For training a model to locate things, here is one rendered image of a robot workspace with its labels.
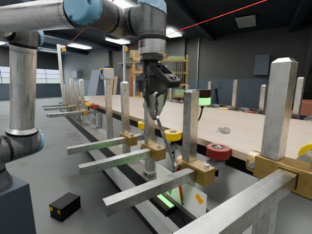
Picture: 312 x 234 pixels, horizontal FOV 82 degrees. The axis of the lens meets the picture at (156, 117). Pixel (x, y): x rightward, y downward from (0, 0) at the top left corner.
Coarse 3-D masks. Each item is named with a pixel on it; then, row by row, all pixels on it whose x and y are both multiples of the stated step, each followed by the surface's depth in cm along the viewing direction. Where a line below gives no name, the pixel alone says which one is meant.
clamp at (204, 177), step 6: (180, 156) 64; (180, 162) 62; (186, 162) 59; (192, 162) 59; (198, 162) 59; (180, 168) 62; (192, 168) 57; (198, 168) 55; (210, 168) 55; (198, 174) 55; (204, 174) 53; (210, 174) 55; (198, 180) 55; (204, 180) 53; (210, 180) 55; (204, 186) 54
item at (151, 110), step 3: (150, 96) 58; (153, 96) 59; (150, 99) 58; (153, 99) 59; (144, 102) 62; (150, 102) 59; (153, 102) 59; (144, 105) 63; (150, 105) 59; (153, 105) 59; (144, 108) 63; (147, 108) 60; (150, 108) 59; (153, 108) 60; (150, 111) 59; (153, 111) 60; (150, 114) 60; (153, 114) 60; (153, 117) 61
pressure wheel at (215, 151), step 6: (210, 144) 66; (216, 144) 66; (222, 144) 66; (210, 150) 61; (216, 150) 60; (222, 150) 60; (228, 150) 60; (210, 156) 61; (216, 156) 60; (222, 156) 60; (228, 156) 61; (216, 174) 65
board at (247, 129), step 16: (96, 96) 306; (112, 96) 306; (112, 112) 155; (176, 112) 140; (208, 112) 140; (224, 112) 140; (240, 112) 140; (176, 128) 91; (208, 128) 91; (240, 128) 91; (256, 128) 91; (304, 128) 91; (224, 144) 67; (240, 144) 67; (256, 144) 67; (288, 144) 67; (304, 144) 67
